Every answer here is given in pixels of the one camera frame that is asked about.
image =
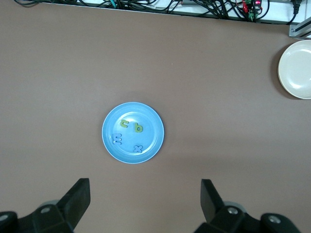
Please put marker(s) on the grey metal camera bracket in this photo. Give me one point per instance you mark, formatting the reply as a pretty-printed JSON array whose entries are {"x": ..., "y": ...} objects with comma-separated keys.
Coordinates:
[{"x": 300, "y": 30}]

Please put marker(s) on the blue small letter m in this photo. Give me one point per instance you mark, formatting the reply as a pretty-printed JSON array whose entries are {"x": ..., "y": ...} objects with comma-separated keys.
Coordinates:
[{"x": 117, "y": 139}]

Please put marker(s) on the beige plate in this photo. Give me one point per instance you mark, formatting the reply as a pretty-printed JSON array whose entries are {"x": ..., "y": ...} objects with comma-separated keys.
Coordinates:
[{"x": 296, "y": 70}]

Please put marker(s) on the green small letter b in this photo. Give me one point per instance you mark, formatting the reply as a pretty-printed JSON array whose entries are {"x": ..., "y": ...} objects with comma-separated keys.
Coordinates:
[{"x": 138, "y": 128}]

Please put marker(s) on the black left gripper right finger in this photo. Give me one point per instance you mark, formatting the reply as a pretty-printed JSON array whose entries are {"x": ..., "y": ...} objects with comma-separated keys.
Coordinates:
[{"x": 226, "y": 221}]

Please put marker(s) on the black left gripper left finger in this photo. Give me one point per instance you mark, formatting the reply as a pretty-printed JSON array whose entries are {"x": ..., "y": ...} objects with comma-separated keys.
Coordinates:
[{"x": 53, "y": 218}]

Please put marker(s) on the green letter u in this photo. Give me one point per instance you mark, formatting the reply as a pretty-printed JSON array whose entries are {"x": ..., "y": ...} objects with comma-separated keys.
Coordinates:
[{"x": 123, "y": 123}]

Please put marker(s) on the blue small letter x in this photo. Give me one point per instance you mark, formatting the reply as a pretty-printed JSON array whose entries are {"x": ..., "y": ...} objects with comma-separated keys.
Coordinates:
[{"x": 138, "y": 148}]

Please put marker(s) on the blue plate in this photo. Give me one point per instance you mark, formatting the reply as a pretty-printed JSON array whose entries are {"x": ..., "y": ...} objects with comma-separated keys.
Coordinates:
[{"x": 150, "y": 116}]

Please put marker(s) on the brown table mat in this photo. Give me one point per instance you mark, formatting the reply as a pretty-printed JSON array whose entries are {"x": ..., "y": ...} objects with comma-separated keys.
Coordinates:
[{"x": 73, "y": 72}]

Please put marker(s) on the white table edge rail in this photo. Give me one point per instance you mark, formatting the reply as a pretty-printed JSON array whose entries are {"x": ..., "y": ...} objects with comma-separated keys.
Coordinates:
[{"x": 274, "y": 19}]

